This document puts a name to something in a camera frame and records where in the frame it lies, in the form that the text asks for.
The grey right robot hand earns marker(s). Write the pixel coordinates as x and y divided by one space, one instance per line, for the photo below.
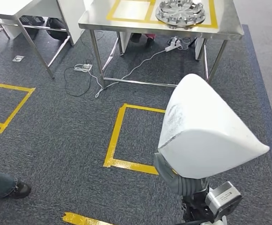
173 183

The white curved plastic part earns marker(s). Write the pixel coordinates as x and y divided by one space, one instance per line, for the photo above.
208 139

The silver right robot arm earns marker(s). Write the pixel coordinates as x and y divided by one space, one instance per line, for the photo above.
194 208

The steel workbench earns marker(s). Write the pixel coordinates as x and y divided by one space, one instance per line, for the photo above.
91 17

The person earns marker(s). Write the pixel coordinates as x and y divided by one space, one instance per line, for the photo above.
0 183
135 38

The grey wheel hubcap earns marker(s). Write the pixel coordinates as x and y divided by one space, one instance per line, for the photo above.
180 14

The yellow tape large square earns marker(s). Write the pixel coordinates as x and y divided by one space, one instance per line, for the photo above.
213 15

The yellow tape small square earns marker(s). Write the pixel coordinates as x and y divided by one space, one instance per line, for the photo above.
112 12

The white desk with panel side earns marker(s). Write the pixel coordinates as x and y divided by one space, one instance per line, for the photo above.
72 18

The yellow floor tape square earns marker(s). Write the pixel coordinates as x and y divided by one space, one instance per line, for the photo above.
16 107

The floor socket plate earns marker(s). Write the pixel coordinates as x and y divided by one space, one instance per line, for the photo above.
18 58

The white desk with steel legs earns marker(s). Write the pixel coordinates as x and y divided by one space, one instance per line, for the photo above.
9 6

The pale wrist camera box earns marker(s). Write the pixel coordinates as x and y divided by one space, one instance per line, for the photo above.
223 195

